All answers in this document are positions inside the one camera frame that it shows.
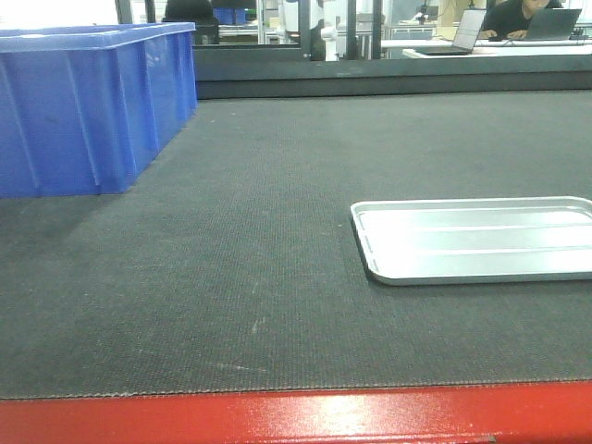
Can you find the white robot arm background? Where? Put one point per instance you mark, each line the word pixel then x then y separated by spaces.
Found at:
pixel 313 25

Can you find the black conveyor belt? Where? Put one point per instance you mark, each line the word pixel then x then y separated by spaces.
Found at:
pixel 231 264

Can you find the blue crate on conveyor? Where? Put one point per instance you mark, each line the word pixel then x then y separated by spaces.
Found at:
pixel 84 110

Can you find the silver metal tray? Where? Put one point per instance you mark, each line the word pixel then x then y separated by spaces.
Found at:
pixel 466 241

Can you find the open laptop left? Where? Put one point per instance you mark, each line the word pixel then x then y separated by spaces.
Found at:
pixel 465 37

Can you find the seated person in black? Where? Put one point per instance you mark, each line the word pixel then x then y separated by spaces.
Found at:
pixel 511 19

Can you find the grey laptop right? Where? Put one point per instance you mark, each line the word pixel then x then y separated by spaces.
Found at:
pixel 553 24

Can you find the red conveyor frame edge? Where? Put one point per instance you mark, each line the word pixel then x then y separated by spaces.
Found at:
pixel 506 413

